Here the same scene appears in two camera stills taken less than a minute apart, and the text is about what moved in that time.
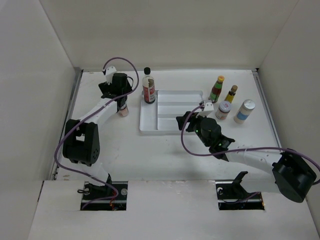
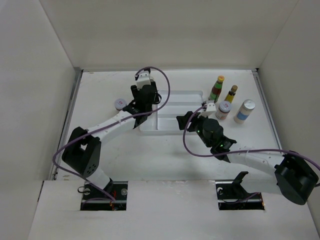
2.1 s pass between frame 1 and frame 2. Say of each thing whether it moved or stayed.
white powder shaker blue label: stayed
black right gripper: stayed
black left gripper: moved
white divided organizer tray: stayed
